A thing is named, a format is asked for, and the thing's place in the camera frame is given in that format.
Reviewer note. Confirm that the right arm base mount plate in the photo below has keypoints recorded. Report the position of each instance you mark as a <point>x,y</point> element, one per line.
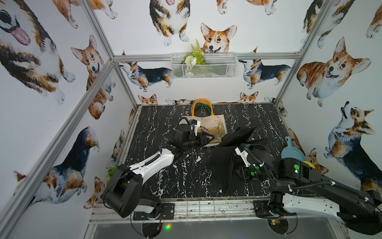
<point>266,209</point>

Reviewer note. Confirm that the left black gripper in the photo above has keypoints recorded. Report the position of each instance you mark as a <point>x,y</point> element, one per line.
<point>201,139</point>

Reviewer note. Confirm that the potted green plant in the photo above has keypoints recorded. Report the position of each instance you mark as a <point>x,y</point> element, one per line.
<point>110,172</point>

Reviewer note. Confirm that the white wire wall basket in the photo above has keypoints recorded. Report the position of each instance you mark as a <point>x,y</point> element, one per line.
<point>209,65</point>

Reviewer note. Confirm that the light blue dustpan scoop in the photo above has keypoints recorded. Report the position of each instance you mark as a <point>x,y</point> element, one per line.
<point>291,152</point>

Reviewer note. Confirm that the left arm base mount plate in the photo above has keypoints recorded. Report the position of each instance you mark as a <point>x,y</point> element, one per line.
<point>160,211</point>

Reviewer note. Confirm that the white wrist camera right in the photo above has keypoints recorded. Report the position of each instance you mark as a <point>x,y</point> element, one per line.
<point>240,151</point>

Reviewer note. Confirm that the artificial fern and white flower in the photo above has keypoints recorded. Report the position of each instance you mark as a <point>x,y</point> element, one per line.
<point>194,61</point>

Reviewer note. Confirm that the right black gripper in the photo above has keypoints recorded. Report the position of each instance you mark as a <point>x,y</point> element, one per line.
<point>243,174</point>

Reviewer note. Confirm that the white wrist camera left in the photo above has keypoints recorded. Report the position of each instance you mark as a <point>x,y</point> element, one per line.
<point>196,125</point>

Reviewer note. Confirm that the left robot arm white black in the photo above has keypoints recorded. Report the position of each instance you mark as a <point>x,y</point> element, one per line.
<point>123,193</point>

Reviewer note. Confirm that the black canvas tote bag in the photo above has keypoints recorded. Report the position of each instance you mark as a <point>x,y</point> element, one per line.
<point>224,162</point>

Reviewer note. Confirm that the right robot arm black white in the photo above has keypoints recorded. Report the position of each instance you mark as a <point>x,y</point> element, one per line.
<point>297,188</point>

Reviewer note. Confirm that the cream tote bag yellow handles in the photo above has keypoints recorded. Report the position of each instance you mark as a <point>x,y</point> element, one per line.
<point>213,124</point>

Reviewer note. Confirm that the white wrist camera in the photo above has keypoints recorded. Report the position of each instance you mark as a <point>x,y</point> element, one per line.
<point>240,151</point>
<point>196,125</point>

